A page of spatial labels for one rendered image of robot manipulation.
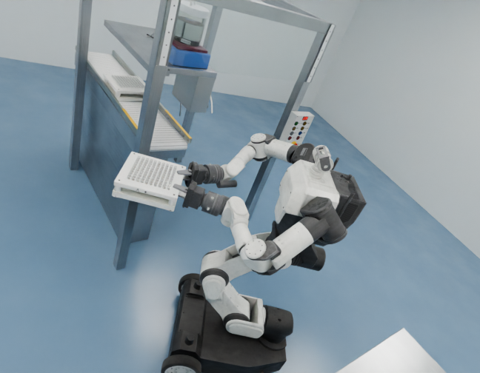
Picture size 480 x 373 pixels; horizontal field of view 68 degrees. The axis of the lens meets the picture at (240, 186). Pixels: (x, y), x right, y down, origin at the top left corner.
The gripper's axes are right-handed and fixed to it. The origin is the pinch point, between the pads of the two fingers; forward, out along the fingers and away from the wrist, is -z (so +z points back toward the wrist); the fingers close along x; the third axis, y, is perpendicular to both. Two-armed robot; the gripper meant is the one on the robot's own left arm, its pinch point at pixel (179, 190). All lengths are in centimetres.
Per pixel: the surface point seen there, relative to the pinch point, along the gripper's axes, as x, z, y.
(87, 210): 103, -69, 78
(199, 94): -19, -12, 61
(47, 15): 49, -239, 293
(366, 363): 16, 86, -35
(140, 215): 77, -27, 64
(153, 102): -15.2, -28.3, 37.1
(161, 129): 13, -29, 70
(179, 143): 13, -15, 62
